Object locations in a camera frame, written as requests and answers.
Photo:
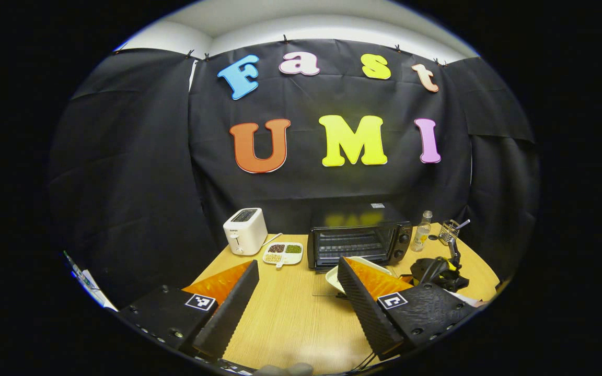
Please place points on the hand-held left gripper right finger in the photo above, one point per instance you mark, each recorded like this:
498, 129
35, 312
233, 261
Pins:
366, 313

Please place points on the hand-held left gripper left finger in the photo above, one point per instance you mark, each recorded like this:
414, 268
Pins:
230, 313

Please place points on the white square plate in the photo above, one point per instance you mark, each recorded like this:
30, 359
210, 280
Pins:
335, 277

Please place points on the black electric oven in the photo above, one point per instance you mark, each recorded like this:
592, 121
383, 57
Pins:
363, 216

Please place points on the clear drink bottle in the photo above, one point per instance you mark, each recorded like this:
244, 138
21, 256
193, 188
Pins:
422, 237

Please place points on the metal spoon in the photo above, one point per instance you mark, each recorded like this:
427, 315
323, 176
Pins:
464, 223

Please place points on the white divided dish with beans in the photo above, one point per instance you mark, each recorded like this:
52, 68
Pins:
282, 256

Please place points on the white toaster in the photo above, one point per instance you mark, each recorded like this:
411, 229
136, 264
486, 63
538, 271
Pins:
246, 235

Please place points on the white printed paper sheet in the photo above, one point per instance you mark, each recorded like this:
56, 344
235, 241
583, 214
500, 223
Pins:
92, 284

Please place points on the black backdrop cloth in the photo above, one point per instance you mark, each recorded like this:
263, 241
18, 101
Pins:
123, 183

